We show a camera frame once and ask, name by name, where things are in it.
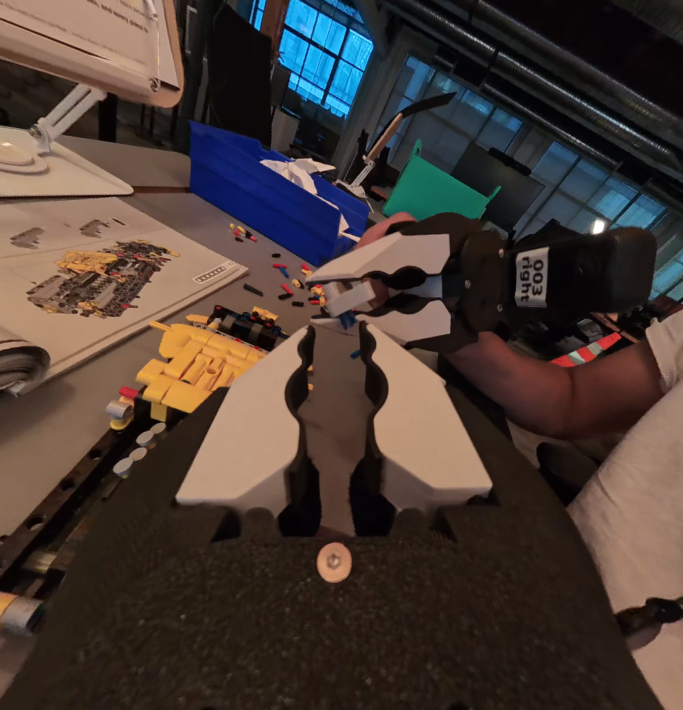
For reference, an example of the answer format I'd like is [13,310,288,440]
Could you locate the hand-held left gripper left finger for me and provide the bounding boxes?
[175,326,316,514]

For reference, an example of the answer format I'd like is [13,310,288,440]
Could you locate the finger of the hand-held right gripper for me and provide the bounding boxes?
[311,294,453,347]
[305,232,451,286]

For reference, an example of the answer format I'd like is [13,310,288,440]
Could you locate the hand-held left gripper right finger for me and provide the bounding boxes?
[358,321,493,515]

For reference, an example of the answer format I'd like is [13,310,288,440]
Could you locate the short grey holed beam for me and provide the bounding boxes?
[322,279,378,318]

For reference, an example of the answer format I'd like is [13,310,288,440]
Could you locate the yellow black brick car model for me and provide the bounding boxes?
[0,305,291,644]

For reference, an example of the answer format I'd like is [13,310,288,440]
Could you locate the pile of small coloured pins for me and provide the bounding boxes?
[229,222,366,361]

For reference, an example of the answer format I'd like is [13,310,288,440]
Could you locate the person's right forearm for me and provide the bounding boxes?
[447,332,666,440]

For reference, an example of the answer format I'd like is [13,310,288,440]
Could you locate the grey desk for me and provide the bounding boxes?
[0,133,448,555]

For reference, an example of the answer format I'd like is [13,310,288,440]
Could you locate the person's right hand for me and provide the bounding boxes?
[355,212,419,250]

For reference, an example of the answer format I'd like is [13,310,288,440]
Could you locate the orange traffic cone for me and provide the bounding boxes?
[549,332,623,369]

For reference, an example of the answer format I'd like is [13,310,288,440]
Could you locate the large black screen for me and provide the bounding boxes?
[452,141,546,235]

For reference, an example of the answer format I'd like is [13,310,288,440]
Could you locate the crumpled white paper bags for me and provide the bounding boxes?
[260,158,363,243]

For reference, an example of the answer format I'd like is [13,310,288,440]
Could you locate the blue plastic bin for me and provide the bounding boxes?
[189,120,371,268]

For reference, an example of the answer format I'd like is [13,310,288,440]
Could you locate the open instruction booklet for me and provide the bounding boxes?
[0,197,249,401]

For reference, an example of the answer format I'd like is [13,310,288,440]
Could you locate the black badge reel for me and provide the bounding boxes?
[616,592,683,639]

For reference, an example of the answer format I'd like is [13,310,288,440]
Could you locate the printed instruction sheet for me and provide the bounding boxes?
[0,0,180,91]

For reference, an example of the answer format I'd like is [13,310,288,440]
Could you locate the metal ventilation duct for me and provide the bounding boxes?
[375,0,683,170]

